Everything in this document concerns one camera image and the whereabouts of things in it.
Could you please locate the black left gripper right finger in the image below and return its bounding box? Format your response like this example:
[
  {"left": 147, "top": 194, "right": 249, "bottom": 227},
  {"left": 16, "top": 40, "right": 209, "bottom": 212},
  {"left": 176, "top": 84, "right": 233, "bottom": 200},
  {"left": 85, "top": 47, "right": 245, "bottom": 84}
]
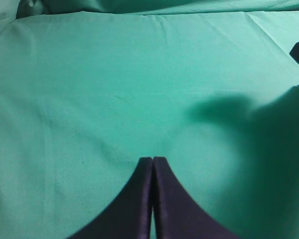
[{"left": 152, "top": 157, "right": 239, "bottom": 239}]

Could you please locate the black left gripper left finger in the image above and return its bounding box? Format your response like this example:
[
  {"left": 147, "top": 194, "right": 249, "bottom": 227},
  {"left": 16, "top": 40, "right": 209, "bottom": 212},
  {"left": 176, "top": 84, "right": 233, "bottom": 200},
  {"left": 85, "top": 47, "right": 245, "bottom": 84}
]
[{"left": 70, "top": 157, "right": 152, "bottom": 239}]

